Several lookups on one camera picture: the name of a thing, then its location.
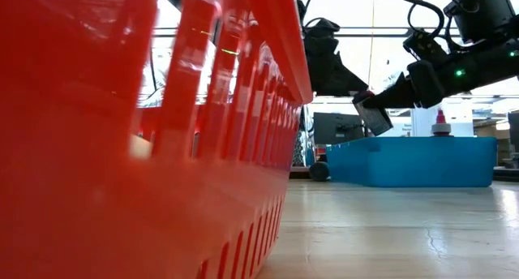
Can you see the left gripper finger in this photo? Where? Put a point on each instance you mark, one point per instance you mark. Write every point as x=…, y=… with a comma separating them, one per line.
x=340, y=84

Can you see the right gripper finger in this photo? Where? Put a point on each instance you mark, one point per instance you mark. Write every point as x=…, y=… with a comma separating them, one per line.
x=395, y=94

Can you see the teal plastic bin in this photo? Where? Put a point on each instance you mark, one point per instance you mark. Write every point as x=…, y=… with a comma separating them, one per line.
x=405, y=161

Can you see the red slotted plastic basket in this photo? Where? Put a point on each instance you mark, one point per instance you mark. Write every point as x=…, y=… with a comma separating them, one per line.
x=81, y=149

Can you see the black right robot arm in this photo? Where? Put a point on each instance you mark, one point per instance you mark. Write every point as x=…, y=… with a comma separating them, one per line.
x=486, y=64

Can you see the white machine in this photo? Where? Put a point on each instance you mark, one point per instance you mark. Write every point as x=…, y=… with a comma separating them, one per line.
x=419, y=123

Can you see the black monitor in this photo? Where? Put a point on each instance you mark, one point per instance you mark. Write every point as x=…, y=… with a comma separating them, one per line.
x=336, y=129
x=515, y=131

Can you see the ceiling light bar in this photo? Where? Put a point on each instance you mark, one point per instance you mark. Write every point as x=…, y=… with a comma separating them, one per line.
x=377, y=31

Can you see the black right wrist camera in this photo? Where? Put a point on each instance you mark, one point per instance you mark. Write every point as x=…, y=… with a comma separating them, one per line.
x=423, y=45

